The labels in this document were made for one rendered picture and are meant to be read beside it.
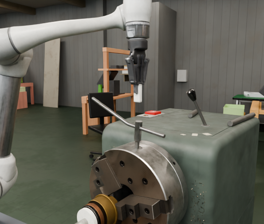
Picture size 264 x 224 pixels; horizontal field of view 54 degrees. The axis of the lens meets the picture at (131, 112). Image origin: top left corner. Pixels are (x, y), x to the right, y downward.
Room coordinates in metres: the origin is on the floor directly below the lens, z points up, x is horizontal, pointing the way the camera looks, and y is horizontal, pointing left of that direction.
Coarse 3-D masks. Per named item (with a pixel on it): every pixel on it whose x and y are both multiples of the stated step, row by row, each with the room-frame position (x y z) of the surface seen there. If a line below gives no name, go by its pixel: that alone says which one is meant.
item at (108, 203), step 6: (96, 198) 0.67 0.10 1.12; (102, 198) 0.67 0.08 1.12; (108, 198) 0.67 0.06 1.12; (114, 198) 0.69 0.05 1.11; (90, 204) 0.64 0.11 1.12; (96, 204) 0.65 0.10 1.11; (102, 204) 0.64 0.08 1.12; (108, 204) 0.65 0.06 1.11; (114, 204) 0.66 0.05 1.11; (96, 210) 0.62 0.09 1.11; (102, 210) 0.64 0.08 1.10; (108, 210) 0.64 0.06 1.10; (114, 210) 0.65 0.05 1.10; (96, 216) 0.61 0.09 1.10; (102, 216) 0.62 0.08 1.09; (108, 216) 0.63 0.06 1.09; (114, 216) 0.65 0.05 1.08; (102, 222) 0.62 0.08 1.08; (108, 222) 0.63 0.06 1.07; (114, 222) 0.65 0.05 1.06
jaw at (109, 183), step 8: (104, 160) 0.77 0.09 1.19; (96, 168) 0.76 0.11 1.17; (104, 168) 0.75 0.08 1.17; (112, 168) 0.77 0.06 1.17; (96, 176) 0.76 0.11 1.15; (104, 176) 0.73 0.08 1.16; (112, 176) 0.75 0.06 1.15; (96, 184) 0.73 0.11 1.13; (104, 184) 0.71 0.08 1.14; (112, 184) 0.73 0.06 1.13; (120, 184) 0.75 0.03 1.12; (96, 192) 0.70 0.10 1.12; (104, 192) 0.70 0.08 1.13; (112, 192) 0.71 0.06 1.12
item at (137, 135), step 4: (136, 120) 0.76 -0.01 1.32; (140, 120) 0.77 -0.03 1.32; (136, 124) 0.76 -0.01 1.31; (140, 124) 0.76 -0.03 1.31; (136, 128) 0.76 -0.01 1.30; (136, 132) 0.76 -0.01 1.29; (140, 132) 0.76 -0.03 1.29; (136, 136) 0.76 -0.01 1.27; (140, 136) 0.76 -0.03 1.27; (136, 140) 0.76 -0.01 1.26; (140, 140) 0.76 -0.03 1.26; (136, 144) 0.76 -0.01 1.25; (136, 148) 0.76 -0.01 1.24
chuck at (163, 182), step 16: (128, 144) 0.80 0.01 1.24; (144, 144) 0.80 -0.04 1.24; (96, 160) 0.82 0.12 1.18; (112, 160) 0.77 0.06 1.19; (128, 160) 0.73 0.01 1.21; (144, 160) 0.70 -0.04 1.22; (160, 160) 0.73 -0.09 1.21; (128, 176) 0.73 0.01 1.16; (144, 176) 0.70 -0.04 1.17; (160, 176) 0.68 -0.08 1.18; (176, 176) 0.73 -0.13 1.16; (128, 192) 0.83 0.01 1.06; (144, 192) 0.70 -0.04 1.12; (160, 192) 0.66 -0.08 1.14; (176, 192) 0.70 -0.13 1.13; (176, 208) 0.68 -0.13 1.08
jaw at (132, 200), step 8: (120, 200) 0.69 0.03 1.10; (128, 200) 0.68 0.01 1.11; (136, 200) 0.68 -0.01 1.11; (144, 200) 0.67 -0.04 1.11; (152, 200) 0.66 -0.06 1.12; (160, 200) 0.67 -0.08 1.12; (168, 200) 0.67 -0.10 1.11; (120, 208) 0.65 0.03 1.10; (128, 208) 0.66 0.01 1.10; (136, 208) 0.65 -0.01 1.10; (144, 208) 0.65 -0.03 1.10; (152, 208) 0.63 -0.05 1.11; (160, 208) 0.66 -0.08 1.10; (168, 208) 0.66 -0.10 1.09; (120, 216) 0.65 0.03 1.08; (128, 216) 0.66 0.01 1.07; (136, 216) 0.64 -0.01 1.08; (144, 216) 0.65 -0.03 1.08; (152, 216) 0.63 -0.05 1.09
